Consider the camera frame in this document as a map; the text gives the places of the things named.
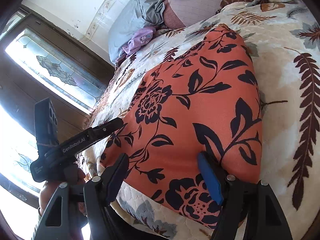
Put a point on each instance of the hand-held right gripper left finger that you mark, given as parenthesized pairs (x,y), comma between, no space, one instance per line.
(116,172)

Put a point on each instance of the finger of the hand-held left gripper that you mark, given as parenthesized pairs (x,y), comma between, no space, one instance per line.
(107,127)

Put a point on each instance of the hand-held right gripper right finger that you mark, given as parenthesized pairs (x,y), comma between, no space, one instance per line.
(210,180)

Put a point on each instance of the orange floral garment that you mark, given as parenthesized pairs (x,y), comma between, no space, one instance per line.
(200,92)

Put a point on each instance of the person's left hand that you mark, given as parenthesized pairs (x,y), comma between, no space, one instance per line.
(48,195)

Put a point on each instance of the stained glass window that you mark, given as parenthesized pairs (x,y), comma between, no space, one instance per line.
(55,65)

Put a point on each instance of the purple cloth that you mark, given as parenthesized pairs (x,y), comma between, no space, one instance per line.
(140,40)

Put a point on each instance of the light blue pillow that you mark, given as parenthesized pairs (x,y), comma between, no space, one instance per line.
(125,30)

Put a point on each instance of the leaf print blanket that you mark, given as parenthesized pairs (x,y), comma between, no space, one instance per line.
(282,80)

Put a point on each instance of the grey cloth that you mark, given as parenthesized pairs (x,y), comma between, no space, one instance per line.
(153,12)

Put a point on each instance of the pink bed sheet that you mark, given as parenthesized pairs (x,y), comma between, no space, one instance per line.
(200,7)

